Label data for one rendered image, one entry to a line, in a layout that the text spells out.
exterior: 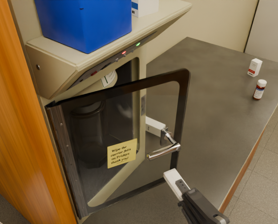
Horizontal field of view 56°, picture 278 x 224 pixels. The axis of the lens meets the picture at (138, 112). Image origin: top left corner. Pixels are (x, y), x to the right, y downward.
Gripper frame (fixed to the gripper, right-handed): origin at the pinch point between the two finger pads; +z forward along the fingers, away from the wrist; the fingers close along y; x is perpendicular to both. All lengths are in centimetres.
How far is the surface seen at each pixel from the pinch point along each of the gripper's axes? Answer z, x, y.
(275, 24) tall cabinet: 168, -249, -67
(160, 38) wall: 101, -55, -18
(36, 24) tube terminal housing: 15.7, 18.8, 32.9
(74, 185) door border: 13.4, 19.7, -5.3
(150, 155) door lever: 9.0, 1.9, 0.9
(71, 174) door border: 13.4, 19.7, -0.9
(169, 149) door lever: 8.7, -3.2, 0.9
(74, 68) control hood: 4.6, 16.5, 30.5
